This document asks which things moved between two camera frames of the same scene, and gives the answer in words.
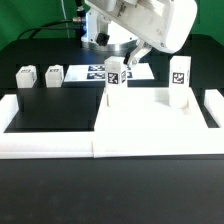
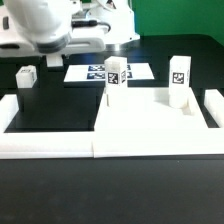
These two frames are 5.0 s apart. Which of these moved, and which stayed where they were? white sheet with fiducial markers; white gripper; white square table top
Moved: white gripper
Stayed: white square table top; white sheet with fiducial markers
